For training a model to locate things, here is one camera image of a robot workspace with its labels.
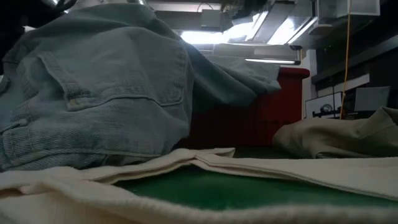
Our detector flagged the grey chair back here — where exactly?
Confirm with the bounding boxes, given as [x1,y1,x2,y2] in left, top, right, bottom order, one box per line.
[353,86,391,112]

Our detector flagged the red plastic laundry bin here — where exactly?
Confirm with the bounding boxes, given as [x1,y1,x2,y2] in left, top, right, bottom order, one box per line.
[177,67,311,149]

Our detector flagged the hanging yellow cable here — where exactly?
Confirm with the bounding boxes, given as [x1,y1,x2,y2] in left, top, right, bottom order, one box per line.
[338,0,351,120]

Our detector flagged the cream printed tote bag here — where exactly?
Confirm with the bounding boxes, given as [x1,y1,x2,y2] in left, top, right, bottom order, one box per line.
[0,147,398,224]

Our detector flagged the light blue denim jeans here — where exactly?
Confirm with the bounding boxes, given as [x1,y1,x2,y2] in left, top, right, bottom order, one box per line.
[0,2,282,172]

